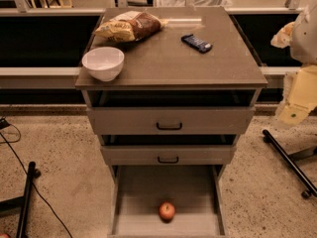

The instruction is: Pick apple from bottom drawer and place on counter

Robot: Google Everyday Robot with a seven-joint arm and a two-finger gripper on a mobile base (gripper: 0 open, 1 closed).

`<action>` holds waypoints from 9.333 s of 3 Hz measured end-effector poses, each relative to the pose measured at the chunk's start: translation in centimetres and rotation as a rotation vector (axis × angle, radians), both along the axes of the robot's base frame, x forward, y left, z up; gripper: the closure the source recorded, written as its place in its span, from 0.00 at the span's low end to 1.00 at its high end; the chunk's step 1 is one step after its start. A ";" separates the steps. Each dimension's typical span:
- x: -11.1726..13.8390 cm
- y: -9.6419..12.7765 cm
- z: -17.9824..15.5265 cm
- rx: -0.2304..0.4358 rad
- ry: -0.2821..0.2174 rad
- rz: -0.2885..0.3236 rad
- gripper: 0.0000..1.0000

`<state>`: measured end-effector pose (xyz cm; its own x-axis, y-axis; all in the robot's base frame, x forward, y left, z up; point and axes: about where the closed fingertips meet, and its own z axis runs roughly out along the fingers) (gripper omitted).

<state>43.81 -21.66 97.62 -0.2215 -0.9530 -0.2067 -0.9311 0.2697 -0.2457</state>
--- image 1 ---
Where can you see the red apple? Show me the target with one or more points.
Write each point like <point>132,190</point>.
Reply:
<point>166,211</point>

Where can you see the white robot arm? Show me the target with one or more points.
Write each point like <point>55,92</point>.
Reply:
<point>300,88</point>

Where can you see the grey drawer cabinet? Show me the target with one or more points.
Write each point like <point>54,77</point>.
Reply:
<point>162,71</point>

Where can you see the top grey drawer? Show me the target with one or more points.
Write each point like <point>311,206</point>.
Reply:
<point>195,120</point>

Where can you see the grey drawer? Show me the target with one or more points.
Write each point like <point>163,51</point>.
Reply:
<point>195,120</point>
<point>193,190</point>
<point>188,155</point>

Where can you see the middle grey drawer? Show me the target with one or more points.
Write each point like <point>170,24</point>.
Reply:
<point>188,155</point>

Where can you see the bottom grey drawer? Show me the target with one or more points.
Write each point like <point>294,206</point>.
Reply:
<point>193,190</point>

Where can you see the white bowl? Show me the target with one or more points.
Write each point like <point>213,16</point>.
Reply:
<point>104,63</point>

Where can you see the dark blue snack bar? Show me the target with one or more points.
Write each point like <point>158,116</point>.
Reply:
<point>196,43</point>

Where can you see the brown yellow snack bag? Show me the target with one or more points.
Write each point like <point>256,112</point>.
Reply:
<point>130,26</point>

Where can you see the black stand leg left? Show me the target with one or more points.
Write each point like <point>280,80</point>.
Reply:
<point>21,204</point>

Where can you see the black stand leg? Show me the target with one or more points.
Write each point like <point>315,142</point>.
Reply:
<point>292,159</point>
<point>21,204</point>

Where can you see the black stand leg right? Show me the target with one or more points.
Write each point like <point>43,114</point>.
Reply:
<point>292,159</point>

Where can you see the black top drawer handle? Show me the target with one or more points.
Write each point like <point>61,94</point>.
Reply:
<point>172,127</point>

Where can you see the black drawer handle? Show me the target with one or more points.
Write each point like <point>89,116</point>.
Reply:
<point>168,161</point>
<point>172,127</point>

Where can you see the black middle drawer handle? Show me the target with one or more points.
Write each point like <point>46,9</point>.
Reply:
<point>168,161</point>

